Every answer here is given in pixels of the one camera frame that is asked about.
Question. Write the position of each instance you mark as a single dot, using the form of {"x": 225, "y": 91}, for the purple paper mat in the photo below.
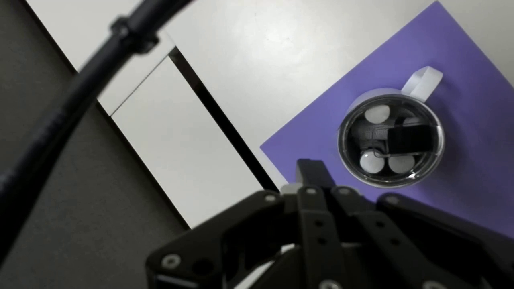
{"x": 474, "y": 104}

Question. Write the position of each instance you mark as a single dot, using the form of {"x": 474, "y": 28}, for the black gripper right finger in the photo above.
{"x": 429, "y": 248}

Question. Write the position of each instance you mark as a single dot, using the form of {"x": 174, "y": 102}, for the grey desk partition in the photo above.
{"x": 102, "y": 213}

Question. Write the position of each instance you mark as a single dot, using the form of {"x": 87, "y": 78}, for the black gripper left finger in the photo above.
{"x": 293, "y": 235}

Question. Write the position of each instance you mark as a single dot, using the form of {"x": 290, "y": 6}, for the clear black flask lid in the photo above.
{"x": 391, "y": 140}

